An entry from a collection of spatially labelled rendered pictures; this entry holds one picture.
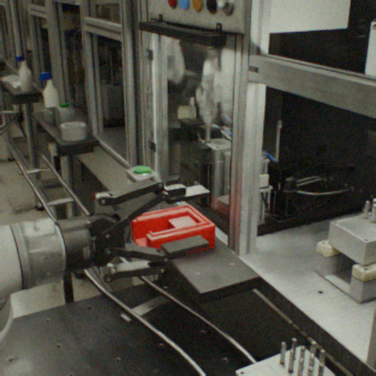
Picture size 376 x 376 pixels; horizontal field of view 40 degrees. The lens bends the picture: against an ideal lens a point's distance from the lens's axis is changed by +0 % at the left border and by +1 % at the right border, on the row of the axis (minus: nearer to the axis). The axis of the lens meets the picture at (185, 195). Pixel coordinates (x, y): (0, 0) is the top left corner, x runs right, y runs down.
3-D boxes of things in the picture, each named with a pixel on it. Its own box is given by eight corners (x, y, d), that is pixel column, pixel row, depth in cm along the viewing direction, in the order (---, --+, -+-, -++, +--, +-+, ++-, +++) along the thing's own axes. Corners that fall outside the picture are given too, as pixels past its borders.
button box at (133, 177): (127, 211, 134) (124, 168, 129) (154, 206, 137) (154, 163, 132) (138, 223, 127) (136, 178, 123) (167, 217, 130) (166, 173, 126)
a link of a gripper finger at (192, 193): (159, 197, 78) (159, 192, 78) (201, 189, 81) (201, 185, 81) (168, 204, 76) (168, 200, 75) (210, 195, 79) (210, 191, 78)
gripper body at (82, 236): (68, 287, 70) (133, 271, 74) (63, 231, 67) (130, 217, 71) (54, 262, 77) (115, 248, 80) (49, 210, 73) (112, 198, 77)
